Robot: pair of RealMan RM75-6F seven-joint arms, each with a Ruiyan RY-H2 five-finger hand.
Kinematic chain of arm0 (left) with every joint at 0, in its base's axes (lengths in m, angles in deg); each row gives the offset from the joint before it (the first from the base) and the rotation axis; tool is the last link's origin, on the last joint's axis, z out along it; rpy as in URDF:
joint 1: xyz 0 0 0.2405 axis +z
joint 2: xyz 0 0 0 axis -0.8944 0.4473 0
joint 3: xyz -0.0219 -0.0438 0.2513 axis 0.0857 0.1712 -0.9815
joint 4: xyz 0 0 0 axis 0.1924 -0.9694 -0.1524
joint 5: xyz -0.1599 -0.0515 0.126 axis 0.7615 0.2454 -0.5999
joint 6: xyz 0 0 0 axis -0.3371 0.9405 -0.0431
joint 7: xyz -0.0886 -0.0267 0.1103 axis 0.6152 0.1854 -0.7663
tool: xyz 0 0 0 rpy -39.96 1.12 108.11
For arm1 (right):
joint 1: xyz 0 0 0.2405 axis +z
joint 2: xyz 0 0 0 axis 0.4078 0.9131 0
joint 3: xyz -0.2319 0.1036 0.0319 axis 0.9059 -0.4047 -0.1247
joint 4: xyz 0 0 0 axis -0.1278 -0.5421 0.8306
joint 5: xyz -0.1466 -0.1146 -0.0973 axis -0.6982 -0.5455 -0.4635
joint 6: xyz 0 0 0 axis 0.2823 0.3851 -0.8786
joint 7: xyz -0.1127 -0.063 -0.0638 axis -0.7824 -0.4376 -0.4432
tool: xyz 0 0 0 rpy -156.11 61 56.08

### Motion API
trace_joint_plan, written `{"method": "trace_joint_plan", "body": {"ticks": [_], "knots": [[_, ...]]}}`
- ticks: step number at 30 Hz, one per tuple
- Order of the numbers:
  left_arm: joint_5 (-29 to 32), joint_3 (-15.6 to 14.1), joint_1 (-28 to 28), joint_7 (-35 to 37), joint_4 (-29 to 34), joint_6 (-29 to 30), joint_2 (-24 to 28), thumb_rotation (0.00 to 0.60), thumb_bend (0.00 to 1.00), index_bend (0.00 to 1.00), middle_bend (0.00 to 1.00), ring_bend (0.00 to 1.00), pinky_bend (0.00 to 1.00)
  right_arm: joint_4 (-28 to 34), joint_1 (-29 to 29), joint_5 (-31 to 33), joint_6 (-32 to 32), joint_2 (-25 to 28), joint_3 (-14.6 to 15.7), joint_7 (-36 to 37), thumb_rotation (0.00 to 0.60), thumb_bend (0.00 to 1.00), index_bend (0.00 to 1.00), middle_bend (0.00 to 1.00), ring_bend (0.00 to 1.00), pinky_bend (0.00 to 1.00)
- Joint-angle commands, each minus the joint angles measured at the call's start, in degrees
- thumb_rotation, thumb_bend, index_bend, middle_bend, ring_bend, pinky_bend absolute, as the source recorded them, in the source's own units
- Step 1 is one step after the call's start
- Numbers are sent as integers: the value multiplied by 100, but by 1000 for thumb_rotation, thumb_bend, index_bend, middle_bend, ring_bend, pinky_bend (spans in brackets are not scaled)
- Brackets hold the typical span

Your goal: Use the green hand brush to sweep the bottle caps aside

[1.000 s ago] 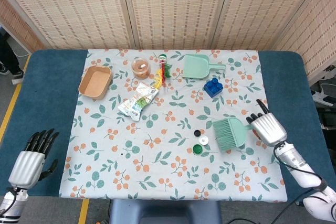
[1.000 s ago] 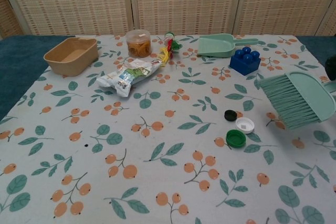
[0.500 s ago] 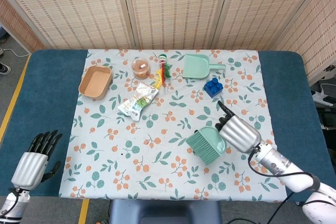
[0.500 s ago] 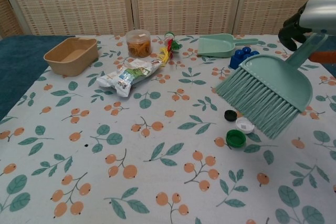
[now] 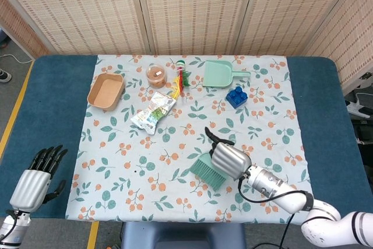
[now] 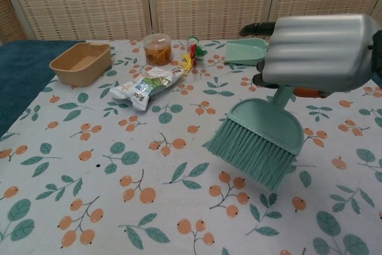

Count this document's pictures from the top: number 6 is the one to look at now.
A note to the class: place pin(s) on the crumpled white snack bag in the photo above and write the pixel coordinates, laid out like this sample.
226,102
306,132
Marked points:
143,87

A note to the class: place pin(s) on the colourful feather toy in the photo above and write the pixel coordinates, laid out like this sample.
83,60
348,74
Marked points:
191,58

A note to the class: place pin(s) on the small mint green broom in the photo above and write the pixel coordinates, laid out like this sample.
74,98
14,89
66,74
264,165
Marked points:
262,123

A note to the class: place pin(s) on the floral tablecloth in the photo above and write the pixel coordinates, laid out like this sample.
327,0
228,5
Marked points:
149,207

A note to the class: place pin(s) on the clear jar of rubber bands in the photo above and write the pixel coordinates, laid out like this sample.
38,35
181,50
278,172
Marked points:
157,53

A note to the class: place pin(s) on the mint green dustpan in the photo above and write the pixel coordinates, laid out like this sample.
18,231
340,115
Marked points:
241,53

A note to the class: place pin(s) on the brown paper tray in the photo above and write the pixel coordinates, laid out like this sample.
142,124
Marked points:
74,77

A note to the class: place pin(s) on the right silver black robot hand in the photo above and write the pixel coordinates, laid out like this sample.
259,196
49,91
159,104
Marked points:
316,49

